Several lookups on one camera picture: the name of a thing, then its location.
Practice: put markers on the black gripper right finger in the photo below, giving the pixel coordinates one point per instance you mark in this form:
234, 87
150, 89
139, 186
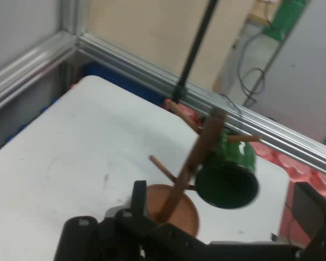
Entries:
315, 217

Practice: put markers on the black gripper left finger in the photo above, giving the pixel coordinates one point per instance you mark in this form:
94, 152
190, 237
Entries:
81, 239

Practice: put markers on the green enamel mug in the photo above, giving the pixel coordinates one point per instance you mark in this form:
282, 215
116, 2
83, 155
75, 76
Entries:
233, 160

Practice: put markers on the brown wooden mug tree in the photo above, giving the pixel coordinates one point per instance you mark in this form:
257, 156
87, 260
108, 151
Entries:
203, 146

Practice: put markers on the dark blue foam padding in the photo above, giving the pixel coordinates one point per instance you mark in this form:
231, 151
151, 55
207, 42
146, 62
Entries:
111, 73

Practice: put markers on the black tripod pole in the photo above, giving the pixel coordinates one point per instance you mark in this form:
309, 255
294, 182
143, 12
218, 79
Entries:
197, 43

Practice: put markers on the beige board panel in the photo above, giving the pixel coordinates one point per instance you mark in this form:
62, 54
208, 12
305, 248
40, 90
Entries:
152, 32

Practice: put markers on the aluminium frame rail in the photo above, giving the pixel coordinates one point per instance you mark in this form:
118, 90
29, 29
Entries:
30, 68
233, 108

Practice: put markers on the aluminium frame post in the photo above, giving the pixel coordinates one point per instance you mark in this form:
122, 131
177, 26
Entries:
70, 16

